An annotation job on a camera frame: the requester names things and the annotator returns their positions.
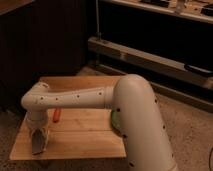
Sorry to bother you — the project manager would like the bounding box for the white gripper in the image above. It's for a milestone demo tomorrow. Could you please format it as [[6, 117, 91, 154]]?
[[26, 111, 49, 155]]

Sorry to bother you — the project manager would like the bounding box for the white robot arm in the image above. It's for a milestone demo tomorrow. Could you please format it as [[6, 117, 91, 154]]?
[[21, 74, 178, 171]]

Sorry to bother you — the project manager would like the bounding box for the orange carrot toy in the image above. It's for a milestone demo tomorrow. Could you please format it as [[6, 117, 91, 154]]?
[[53, 108, 61, 123]]

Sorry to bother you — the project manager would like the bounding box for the wooden table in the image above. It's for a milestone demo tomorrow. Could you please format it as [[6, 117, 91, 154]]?
[[9, 75, 128, 162]]

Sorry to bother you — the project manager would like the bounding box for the wooden bench shelf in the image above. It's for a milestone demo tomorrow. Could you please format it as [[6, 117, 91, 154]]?
[[88, 37, 213, 90]]

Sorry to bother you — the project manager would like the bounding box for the dark cabinet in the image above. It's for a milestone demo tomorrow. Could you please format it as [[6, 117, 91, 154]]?
[[0, 0, 86, 110]]

